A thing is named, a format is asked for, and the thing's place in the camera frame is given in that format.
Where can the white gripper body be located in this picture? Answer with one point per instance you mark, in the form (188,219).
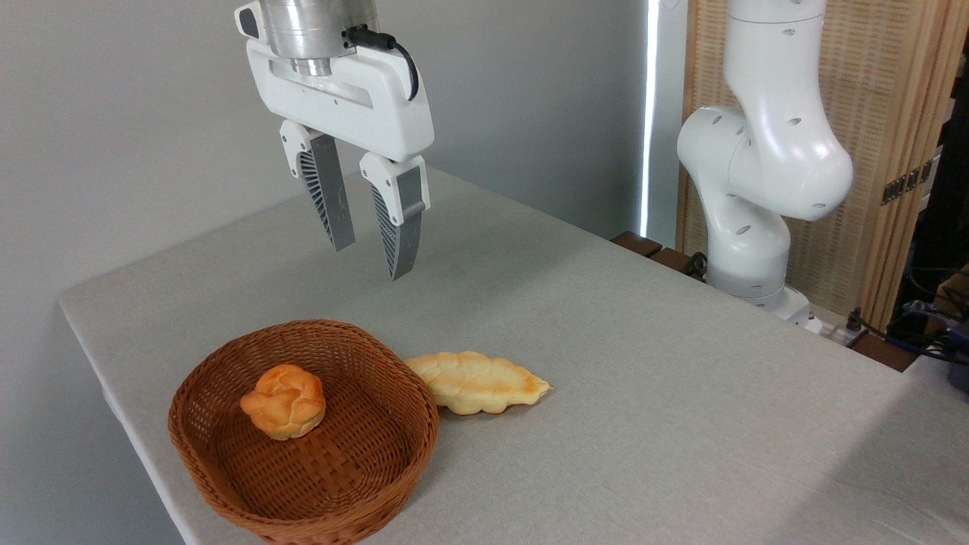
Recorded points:
(378,106)

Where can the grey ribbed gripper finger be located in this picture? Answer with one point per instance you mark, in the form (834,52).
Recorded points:
(330,189)
(401,219)

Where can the round orange knotted bread roll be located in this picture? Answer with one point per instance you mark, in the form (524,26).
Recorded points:
(285,403)

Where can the long leaf-shaped yellow bread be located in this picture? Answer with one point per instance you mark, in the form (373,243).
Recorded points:
(481,383)

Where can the brown woven wicker basket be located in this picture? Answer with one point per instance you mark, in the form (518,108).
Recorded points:
(333,469)

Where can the grey tablecloth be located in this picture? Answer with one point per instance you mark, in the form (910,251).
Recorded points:
(606,378)

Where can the white power strip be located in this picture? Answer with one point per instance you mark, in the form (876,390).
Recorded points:
(829,328)

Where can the bamboo folding screen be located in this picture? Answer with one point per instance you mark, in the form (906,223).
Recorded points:
(886,98)

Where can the metal screen hinge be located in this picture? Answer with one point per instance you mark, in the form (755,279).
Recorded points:
(905,182)

